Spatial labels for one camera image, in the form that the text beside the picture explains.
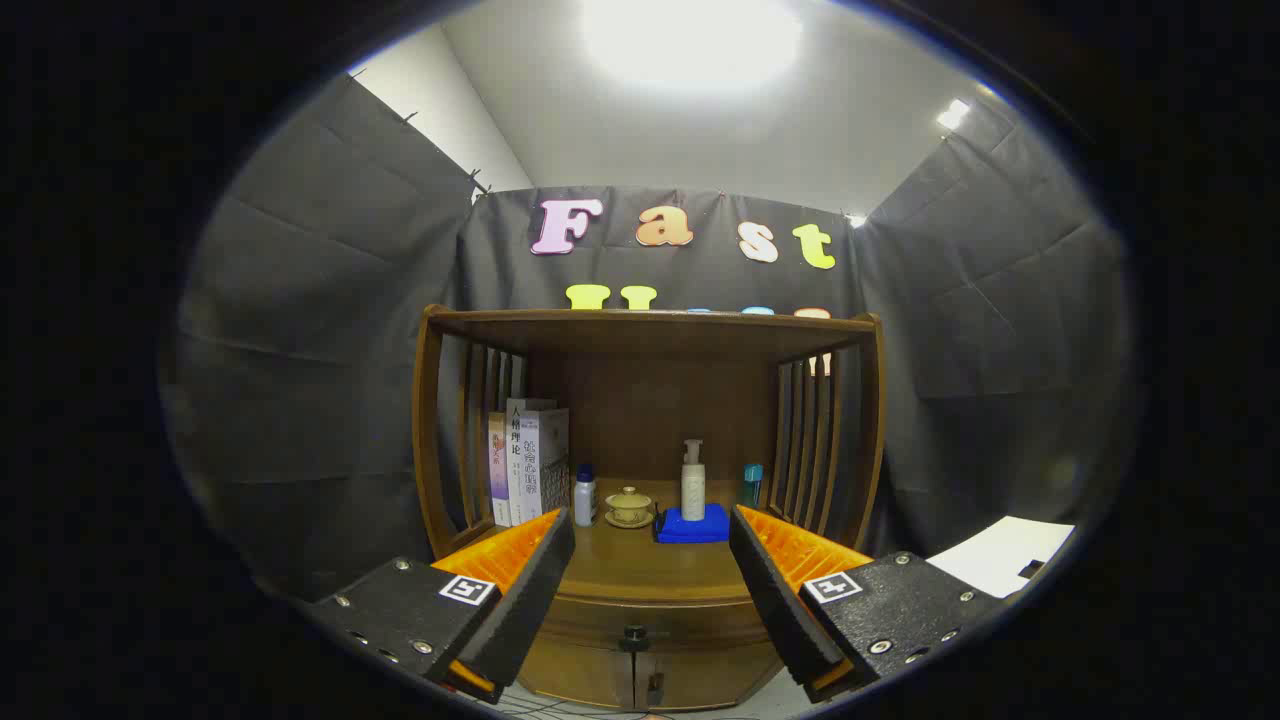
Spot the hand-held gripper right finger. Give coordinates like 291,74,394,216
728,504,1009,703

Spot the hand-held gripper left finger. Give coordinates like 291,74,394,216
305,507,577,704

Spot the brown wooden drawer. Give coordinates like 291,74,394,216
537,592,773,653

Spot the wooden countertop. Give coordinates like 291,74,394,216
440,478,801,607

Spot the brown wooden cabinet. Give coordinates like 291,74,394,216
413,304,887,713

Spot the blue folded cloth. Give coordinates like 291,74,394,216
655,503,733,545

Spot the pink purple book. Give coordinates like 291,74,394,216
488,412,512,528

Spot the white pump bottle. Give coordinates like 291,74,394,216
680,439,707,522

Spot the yellow lidded tea cup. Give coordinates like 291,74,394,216
604,486,656,530

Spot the tall white book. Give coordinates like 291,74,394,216
505,398,556,526

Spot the white grey machine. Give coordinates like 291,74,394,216
925,515,1076,599

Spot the large ceiling light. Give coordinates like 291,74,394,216
580,0,806,96

